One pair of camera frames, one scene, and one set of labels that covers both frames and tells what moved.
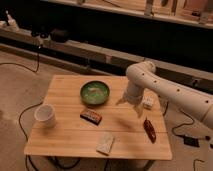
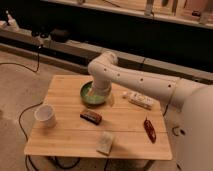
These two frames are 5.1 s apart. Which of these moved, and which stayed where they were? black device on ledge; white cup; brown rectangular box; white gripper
Moved: white gripper
Stayed: brown rectangular box; black device on ledge; white cup
